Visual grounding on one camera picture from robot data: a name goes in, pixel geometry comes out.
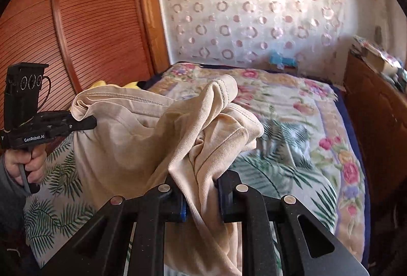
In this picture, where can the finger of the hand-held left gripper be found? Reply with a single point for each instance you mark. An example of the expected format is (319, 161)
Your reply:
(55, 117)
(82, 124)

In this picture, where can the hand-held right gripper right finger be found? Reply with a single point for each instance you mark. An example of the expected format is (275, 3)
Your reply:
(227, 199)

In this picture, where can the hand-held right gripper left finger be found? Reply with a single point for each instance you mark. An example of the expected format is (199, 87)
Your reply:
(182, 215)

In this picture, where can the beige printed t-shirt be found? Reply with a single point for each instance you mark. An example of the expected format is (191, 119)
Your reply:
(127, 142)

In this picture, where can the person's left hand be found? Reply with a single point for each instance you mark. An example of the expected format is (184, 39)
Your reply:
(36, 164)

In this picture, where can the yellow plush toy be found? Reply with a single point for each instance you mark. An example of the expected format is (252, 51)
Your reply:
(98, 84)

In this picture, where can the leaf print blanket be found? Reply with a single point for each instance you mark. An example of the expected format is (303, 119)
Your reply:
(286, 152)

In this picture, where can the wooden louvred wardrobe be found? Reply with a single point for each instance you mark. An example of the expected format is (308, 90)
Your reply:
(95, 24)

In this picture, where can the floral blanket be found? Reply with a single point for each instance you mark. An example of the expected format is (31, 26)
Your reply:
(346, 167)

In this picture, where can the blue toy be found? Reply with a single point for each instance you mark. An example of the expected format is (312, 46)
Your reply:
(283, 60)

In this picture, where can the low wooden cabinet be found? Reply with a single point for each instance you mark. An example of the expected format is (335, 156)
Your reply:
(375, 120)

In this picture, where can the sheer circle pattern curtain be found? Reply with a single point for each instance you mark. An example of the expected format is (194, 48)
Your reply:
(254, 8)

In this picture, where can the cardboard box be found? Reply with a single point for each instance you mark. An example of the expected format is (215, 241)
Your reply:
(378, 61)

